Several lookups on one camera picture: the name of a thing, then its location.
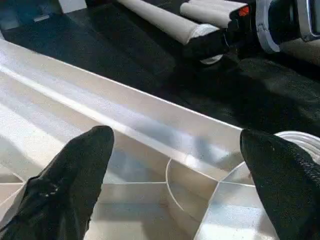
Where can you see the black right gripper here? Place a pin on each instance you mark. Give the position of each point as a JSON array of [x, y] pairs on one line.
[[245, 27]]

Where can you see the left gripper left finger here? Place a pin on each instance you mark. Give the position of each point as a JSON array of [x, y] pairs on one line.
[[60, 190]]

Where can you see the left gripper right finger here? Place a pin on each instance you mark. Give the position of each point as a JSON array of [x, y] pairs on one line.
[[287, 185]]

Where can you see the white plastic table top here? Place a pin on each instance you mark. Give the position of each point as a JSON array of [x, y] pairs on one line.
[[125, 150]]

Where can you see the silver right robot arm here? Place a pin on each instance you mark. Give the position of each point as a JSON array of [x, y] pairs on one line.
[[290, 22]]

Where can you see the black table mat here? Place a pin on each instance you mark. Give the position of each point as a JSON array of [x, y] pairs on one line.
[[125, 55]]

